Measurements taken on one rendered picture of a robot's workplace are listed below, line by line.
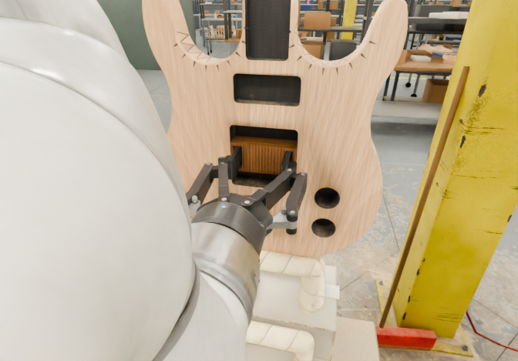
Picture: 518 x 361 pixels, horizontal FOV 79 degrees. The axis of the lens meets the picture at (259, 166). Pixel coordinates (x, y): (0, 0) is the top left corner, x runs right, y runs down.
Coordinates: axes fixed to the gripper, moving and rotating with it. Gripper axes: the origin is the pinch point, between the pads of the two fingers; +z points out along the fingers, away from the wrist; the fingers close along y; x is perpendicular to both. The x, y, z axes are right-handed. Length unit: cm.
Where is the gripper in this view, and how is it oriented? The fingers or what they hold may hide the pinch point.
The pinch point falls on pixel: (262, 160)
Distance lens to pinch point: 46.5
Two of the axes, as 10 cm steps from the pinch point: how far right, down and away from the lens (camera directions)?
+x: 0.0, -8.9, -4.6
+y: 9.8, 1.0, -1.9
